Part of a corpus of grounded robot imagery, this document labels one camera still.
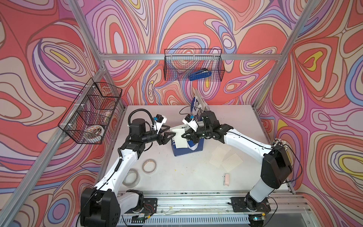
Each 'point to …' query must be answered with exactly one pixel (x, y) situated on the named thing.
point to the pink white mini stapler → (227, 179)
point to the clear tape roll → (132, 178)
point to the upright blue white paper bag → (198, 105)
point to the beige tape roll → (149, 165)
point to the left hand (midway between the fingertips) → (172, 131)
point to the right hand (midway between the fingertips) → (184, 138)
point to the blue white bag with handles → (192, 147)
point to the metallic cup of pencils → (279, 142)
